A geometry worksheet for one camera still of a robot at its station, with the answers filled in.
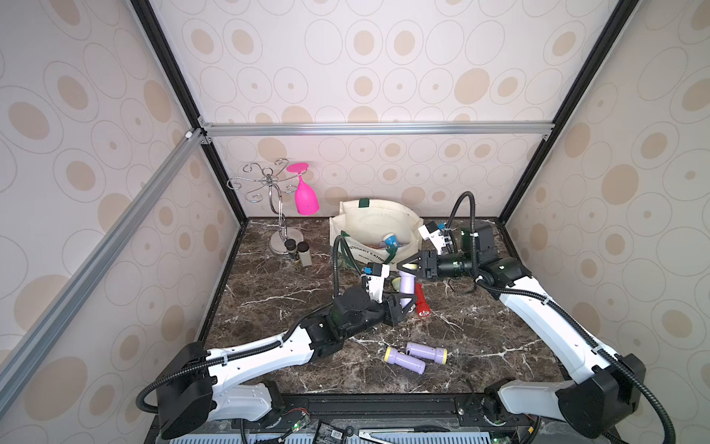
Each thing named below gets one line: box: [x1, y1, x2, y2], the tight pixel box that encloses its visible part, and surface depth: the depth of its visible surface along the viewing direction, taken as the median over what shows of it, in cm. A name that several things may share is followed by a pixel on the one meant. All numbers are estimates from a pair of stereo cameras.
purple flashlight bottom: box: [383, 345, 427, 376], surface depth 81 cm
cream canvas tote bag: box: [329, 198, 424, 271], surface depth 99 cm
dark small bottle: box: [283, 238, 298, 254], surface depth 102 cm
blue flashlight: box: [382, 233, 401, 249], surface depth 102 cm
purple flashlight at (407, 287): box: [399, 271, 417, 309], surface depth 69 cm
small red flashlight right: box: [415, 283, 431, 318], surface depth 94 cm
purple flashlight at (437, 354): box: [405, 342, 449, 366], surface depth 83 cm
